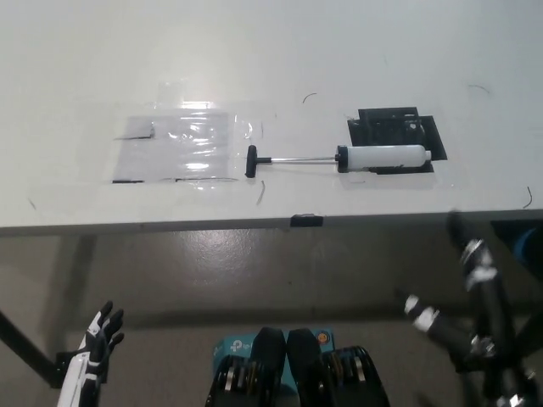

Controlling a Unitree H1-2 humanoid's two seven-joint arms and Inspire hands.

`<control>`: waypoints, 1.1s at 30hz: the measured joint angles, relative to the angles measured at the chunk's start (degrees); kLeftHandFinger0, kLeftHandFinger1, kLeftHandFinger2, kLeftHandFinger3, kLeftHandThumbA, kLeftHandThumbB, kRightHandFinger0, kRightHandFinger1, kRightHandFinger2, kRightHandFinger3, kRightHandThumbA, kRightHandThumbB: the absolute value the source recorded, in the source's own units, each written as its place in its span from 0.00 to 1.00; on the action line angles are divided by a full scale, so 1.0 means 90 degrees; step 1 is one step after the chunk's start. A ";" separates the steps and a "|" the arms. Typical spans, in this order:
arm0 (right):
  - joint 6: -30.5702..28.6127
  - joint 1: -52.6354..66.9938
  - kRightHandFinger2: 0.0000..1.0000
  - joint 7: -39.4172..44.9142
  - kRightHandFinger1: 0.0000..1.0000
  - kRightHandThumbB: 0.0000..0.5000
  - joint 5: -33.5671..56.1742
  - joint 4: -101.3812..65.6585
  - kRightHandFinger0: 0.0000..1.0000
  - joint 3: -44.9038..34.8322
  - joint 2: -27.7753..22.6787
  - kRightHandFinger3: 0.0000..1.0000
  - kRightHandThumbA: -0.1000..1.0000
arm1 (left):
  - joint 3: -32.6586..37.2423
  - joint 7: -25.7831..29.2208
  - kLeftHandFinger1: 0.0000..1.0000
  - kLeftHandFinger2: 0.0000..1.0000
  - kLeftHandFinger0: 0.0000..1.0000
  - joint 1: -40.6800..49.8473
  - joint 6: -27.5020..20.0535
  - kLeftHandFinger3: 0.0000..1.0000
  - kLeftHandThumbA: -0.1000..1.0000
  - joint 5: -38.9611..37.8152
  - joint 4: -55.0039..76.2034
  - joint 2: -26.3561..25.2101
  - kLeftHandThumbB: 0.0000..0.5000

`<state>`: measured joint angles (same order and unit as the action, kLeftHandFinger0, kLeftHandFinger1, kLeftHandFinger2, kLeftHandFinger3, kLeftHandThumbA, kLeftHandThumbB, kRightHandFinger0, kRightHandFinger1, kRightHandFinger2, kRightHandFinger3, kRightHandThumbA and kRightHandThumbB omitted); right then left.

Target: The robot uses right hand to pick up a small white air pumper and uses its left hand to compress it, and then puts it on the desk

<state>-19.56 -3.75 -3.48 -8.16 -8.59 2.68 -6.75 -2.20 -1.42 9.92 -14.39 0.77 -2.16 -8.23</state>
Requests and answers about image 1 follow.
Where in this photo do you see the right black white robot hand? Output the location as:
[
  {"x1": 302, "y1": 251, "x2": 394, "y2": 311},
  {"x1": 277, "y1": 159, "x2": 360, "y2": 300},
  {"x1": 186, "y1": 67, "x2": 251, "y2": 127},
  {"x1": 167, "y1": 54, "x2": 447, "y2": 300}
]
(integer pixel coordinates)
[{"x1": 400, "y1": 209, "x2": 523, "y2": 375}]

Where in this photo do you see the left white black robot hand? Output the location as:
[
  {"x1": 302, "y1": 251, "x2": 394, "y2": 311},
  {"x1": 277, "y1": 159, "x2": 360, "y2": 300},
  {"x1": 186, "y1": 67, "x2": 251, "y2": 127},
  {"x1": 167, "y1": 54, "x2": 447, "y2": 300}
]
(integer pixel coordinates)
[{"x1": 57, "y1": 299, "x2": 125, "y2": 407}]

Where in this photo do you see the small white air pump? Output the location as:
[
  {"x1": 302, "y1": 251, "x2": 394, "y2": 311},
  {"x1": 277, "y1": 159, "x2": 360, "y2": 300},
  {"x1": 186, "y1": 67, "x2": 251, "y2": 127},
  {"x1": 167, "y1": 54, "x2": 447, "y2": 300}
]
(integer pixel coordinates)
[{"x1": 244, "y1": 143, "x2": 434, "y2": 179}]

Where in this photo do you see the black diagonal table brace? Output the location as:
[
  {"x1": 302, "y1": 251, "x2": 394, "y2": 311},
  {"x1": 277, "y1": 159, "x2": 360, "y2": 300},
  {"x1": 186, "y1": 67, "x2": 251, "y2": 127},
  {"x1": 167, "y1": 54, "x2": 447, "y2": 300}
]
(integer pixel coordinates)
[{"x1": 0, "y1": 309, "x2": 59, "y2": 382}]

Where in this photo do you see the teal router box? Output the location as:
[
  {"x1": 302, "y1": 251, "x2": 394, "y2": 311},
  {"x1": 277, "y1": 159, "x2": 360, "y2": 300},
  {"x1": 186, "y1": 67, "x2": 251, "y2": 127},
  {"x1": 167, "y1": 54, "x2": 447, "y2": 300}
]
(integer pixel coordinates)
[{"x1": 211, "y1": 326, "x2": 336, "y2": 395}]

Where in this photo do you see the black tape strip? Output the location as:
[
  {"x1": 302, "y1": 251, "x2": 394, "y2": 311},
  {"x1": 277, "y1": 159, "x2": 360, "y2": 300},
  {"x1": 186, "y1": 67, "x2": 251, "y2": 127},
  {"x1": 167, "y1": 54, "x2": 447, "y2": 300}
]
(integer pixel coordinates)
[{"x1": 290, "y1": 214, "x2": 324, "y2": 228}]

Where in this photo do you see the black tape square marker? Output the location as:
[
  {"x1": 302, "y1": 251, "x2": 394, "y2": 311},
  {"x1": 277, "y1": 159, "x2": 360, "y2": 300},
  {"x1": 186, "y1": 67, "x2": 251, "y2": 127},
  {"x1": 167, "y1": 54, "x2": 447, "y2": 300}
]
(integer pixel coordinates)
[{"x1": 346, "y1": 108, "x2": 449, "y2": 176}]

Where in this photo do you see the clear plastic bag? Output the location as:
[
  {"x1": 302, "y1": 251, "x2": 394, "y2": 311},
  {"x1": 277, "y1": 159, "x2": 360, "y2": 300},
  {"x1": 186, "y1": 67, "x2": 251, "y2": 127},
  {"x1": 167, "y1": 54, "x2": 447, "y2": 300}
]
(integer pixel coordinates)
[{"x1": 110, "y1": 101, "x2": 258, "y2": 186}]

